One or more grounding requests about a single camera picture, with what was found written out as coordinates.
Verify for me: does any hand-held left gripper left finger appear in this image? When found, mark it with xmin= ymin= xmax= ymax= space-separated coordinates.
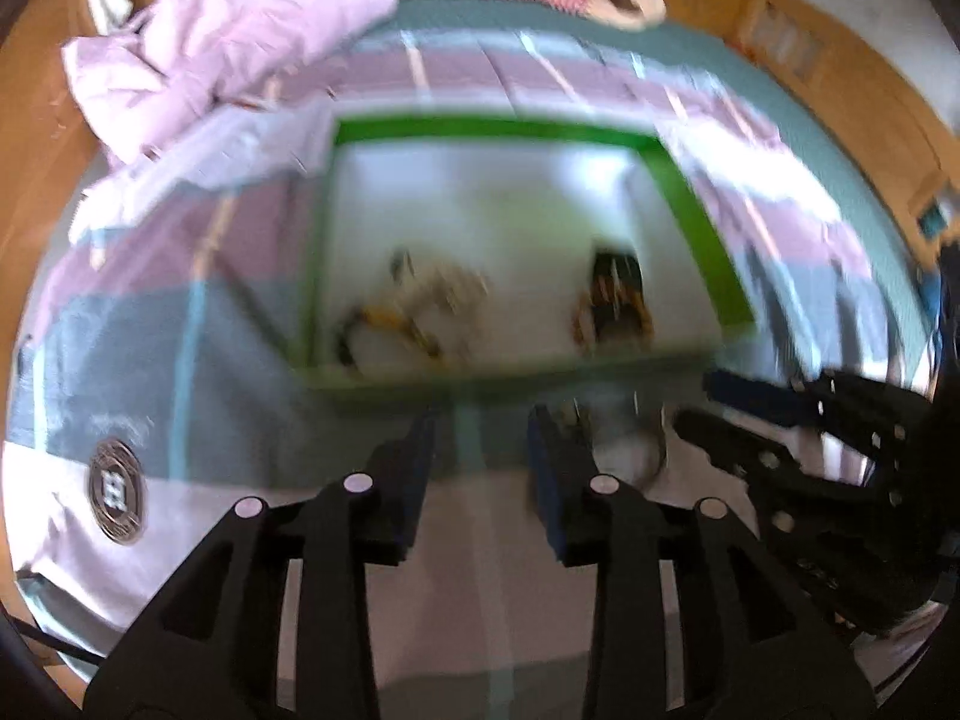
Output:
xmin=82 ymin=409 xmax=440 ymax=720

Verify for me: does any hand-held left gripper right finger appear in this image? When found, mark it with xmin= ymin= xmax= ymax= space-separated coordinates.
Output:
xmin=525 ymin=404 xmax=879 ymax=720

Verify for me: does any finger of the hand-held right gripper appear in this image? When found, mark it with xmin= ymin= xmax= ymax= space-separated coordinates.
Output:
xmin=702 ymin=368 xmax=827 ymax=427
xmin=672 ymin=408 xmax=805 ymax=487

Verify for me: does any dark metal bangle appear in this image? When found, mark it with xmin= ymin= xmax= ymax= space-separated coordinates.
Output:
xmin=568 ymin=403 xmax=670 ymax=482

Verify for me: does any brown bead bracelet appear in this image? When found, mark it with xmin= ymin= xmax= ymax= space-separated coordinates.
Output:
xmin=569 ymin=283 xmax=655 ymax=351

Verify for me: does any black and yellow bead bracelet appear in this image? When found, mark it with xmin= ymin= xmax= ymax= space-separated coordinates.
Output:
xmin=333 ymin=298 xmax=452 ymax=374

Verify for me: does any green cardboard box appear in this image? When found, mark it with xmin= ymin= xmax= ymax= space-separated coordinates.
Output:
xmin=296 ymin=113 xmax=759 ymax=395

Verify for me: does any plaid printed bed sheet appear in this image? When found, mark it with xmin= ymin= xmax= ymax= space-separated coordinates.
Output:
xmin=0 ymin=24 xmax=925 ymax=700

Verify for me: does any wooden panel with windows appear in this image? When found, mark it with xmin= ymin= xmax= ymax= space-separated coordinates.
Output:
xmin=733 ymin=0 xmax=960 ymax=267

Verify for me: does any pink duvet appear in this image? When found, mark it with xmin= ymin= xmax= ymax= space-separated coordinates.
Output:
xmin=61 ymin=0 xmax=399 ymax=167

